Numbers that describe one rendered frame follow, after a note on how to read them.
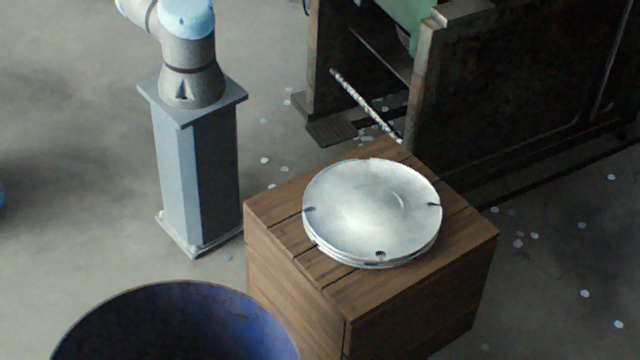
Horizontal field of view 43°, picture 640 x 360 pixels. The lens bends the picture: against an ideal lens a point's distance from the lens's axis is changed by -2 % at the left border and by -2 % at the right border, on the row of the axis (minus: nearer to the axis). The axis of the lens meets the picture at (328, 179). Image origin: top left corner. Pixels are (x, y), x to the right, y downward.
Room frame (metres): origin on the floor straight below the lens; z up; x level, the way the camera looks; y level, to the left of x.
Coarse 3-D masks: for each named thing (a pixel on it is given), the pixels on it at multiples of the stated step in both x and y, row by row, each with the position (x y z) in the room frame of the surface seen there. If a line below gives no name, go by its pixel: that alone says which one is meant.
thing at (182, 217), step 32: (224, 96) 1.45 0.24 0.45; (160, 128) 1.43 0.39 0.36; (192, 128) 1.38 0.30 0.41; (224, 128) 1.43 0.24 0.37; (160, 160) 1.45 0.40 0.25; (192, 160) 1.38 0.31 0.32; (224, 160) 1.43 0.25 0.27; (192, 192) 1.38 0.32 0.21; (224, 192) 1.43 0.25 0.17; (160, 224) 1.46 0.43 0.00; (192, 224) 1.38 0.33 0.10; (224, 224) 1.42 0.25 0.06; (192, 256) 1.35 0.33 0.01
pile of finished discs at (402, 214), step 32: (352, 160) 1.34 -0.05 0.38; (384, 160) 1.35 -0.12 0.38; (320, 192) 1.24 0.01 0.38; (352, 192) 1.24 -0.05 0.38; (384, 192) 1.25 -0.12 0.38; (416, 192) 1.26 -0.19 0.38; (320, 224) 1.15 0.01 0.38; (352, 224) 1.16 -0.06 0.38; (384, 224) 1.16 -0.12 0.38; (416, 224) 1.17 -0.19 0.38; (352, 256) 1.07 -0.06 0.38; (384, 256) 1.08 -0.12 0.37; (416, 256) 1.10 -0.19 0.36
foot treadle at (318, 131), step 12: (396, 108) 1.82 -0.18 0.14; (324, 120) 1.73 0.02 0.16; (336, 120) 1.73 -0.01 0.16; (348, 120) 1.74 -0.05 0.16; (360, 120) 1.76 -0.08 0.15; (372, 120) 1.76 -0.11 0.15; (312, 132) 1.68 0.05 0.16; (324, 132) 1.68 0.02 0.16; (336, 132) 1.69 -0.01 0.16; (348, 132) 1.69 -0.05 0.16; (324, 144) 1.63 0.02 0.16; (336, 144) 1.65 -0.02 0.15
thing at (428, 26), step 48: (480, 0) 1.62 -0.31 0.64; (528, 0) 1.67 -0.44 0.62; (576, 0) 1.75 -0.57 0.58; (624, 0) 1.85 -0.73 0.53; (432, 48) 1.52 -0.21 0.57; (480, 48) 1.60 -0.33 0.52; (528, 48) 1.69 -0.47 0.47; (576, 48) 1.79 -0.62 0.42; (624, 48) 1.90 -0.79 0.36; (432, 96) 1.53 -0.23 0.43; (480, 96) 1.63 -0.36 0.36; (528, 96) 1.73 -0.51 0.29; (576, 96) 1.84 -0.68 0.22; (624, 96) 1.94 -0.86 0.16; (432, 144) 1.55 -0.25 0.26; (480, 144) 1.65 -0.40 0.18; (528, 144) 1.74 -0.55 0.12; (576, 144) 1.85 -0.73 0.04; (624, 144) 1.88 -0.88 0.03; (480, 192) 1.63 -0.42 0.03
